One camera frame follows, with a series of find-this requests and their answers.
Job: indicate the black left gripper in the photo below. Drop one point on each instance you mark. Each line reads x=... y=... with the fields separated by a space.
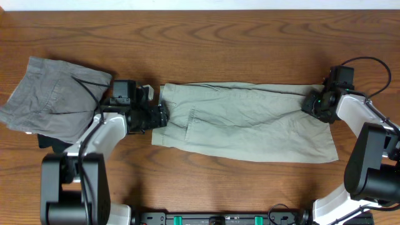
x=161 y=114

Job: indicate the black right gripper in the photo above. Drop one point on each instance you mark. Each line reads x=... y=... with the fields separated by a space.
x=307 y=107

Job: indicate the khaki green shorts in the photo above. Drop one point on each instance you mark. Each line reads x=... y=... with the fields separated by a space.
x=244 y=121

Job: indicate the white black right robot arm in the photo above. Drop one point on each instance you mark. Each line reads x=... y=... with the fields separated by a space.
x=369 y=185

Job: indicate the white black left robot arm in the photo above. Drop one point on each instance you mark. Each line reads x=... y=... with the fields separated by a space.
x=74 y=183

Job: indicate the folded grey shorts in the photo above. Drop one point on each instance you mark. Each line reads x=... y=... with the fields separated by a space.
x=55 y=99

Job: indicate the folded black garment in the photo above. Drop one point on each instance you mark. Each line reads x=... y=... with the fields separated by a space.
x=57 y=145

